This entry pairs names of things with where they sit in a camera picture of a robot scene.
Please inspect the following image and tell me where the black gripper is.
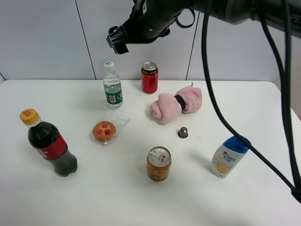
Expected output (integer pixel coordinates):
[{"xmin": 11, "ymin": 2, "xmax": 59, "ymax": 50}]
[{"xmin": 106, "ymin": 0, "xmax": 186, "ymax": 55}]

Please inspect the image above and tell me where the clear water bottle green label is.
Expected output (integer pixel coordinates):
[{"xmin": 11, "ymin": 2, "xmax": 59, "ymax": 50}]
[{"xmin": 103, "ymin": 61, "xmax": 123, "ymax": 109}]

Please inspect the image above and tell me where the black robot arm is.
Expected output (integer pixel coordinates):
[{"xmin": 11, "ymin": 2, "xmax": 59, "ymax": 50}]
[{"xmin": 106, "ymin": 0, "xmax": 284, "ymax": 54}]

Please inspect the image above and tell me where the red soda can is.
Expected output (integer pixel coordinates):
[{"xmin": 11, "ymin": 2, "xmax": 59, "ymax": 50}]
[{"xmin": 141, "ymin": 62, "xmax": 158, "ymax": 94}]

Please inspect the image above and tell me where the rolled pink towel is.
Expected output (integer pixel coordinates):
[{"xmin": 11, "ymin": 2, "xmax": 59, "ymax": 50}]
[{"xmin": 150, "ymin": 84, "xmax": 202, "ymax": 125}]

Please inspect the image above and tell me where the wrapped orange pastry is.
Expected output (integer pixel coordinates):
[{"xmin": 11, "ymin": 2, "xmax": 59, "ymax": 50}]
[{"xmin": 90, "ymin": 111, "xmax": 130, "ymax": 145}]

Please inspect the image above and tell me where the dark coffee capsule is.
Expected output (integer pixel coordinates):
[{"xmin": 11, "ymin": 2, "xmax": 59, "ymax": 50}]
[{"xmin": 177, "ymin": 127, "xmax": 189, "ymax": 138}]

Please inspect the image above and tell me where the cola bottle yellow cap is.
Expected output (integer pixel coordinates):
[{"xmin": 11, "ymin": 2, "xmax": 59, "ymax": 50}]
[{"xmin": 20, "ymin": 108, "xmax": 78, "ymax": 177}]

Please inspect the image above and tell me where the gold drink can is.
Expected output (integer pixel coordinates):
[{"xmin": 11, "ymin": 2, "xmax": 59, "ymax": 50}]
[{"xmin": 147, "ymin": 146, "xmax": 172, "ymax": 182}]

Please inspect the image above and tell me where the white shampoo bottle blue cap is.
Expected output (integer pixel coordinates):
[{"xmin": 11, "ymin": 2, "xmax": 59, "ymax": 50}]
[{"xmin": 210, "ymin": 136, "xmax": 249, "ymax": 178}]

